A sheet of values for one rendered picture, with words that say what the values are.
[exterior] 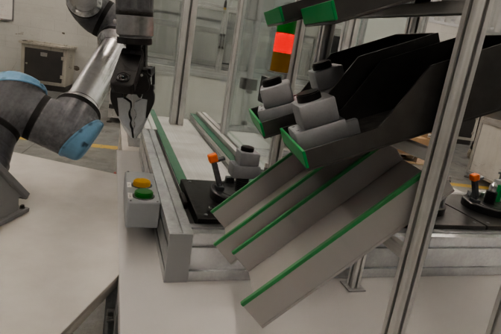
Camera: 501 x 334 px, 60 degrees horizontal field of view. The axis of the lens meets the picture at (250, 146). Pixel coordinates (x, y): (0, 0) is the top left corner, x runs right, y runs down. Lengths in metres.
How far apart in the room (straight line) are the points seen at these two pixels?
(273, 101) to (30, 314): 0.50
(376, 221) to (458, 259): 0.65
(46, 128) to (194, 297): 0.52
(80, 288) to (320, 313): 0.43
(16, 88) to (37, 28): 8.23
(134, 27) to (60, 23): 8.33
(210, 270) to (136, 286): 0.14
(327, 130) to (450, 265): 0.71
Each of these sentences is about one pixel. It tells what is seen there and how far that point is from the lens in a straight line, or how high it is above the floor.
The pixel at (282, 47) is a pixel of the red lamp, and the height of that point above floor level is 1.32.
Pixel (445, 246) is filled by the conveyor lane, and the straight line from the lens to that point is 1.13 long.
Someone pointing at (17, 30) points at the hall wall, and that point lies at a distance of 9.44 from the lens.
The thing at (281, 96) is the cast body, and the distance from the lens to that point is 0.64.
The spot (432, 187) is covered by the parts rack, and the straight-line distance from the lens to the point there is 0.51.
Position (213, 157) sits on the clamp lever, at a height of 1.07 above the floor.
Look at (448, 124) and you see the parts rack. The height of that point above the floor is 1.26.
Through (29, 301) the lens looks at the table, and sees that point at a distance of 0.82.
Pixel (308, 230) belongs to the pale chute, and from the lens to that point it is 0.64.
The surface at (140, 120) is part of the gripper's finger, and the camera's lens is 0.95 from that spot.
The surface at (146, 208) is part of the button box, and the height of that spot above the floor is 0.95.
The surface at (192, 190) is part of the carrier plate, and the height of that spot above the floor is 0.97.
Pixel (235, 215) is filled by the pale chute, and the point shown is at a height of 1.02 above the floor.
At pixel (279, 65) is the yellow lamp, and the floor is 1.28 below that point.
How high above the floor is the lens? 1.31
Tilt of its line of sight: 13 degrees down
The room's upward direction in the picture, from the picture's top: 9 degrees clockwise
